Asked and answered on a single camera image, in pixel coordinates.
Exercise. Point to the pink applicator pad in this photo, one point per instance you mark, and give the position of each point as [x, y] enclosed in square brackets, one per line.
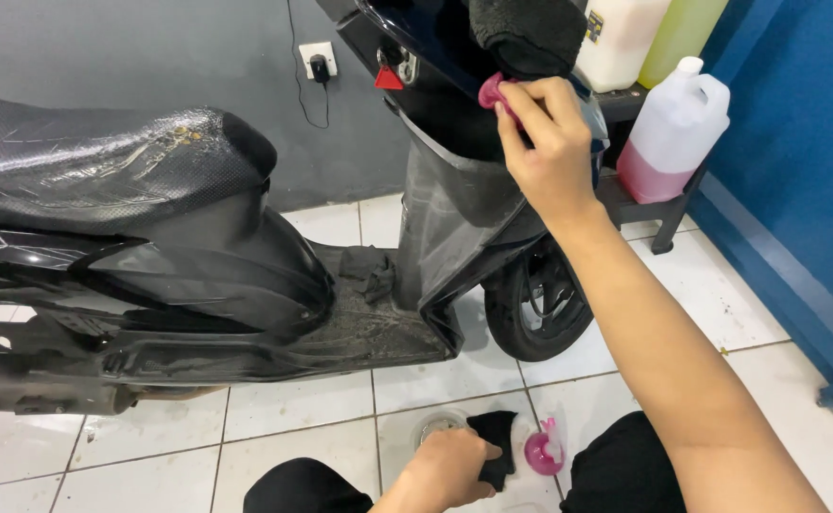
[490, 91]

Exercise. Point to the round clear plastic container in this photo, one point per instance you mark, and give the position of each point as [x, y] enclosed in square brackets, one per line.
[434, 424]

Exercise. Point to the person's left fingers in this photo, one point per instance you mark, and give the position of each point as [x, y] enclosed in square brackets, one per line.
[482, 470]

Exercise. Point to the black scooter seat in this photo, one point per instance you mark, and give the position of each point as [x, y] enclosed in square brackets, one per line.
[103, 164]

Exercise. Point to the yellow-green liquid jug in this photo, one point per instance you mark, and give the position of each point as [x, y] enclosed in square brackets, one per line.
[680, 35]

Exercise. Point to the white jug with cream liquid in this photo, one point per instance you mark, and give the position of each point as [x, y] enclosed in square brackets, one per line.
[619, 43]

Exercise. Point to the white wall socket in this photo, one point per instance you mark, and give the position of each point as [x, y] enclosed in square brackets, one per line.
[317, 50]

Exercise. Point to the crumpled dark grey cloth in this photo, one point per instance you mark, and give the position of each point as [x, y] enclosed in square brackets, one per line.
[370, 274]

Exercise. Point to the black fluffy wash mitt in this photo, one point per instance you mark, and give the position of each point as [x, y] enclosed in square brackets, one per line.
[530, 32]

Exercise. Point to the black scooter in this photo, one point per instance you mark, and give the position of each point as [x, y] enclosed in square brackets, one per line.
[188, 299]

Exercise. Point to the person's right hand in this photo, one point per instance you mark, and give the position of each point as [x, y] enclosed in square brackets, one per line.
[555, 149]

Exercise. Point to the white jerrycan with pink liquid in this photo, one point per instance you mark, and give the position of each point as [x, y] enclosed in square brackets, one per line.
[673, 135]

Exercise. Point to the person's left leg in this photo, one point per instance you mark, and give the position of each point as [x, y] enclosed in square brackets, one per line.
[302, 488]

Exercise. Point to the black microfibre cloth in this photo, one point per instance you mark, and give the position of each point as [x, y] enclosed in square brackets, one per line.
[498, 434]

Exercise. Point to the black scooter front wheel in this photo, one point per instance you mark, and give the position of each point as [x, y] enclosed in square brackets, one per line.
[509, 320]

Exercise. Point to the person's leg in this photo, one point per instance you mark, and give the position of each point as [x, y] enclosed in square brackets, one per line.
[302, 488]
[623, 470]

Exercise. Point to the black charger plug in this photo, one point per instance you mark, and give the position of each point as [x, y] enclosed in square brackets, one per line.
[319, 69]

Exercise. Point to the red triangular key tag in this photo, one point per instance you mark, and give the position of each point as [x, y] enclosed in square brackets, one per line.
[388, 80]

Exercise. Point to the person's left hand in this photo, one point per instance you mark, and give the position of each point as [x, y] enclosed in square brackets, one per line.
[445, 467]

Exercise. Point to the black metal rack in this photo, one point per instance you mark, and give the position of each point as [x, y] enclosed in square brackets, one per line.
[666, 214]

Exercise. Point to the person's right leg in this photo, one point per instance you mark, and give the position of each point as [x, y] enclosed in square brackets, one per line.
[623, 470]

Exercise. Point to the pink spray bottle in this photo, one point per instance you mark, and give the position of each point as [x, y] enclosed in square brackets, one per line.
[541, 456]

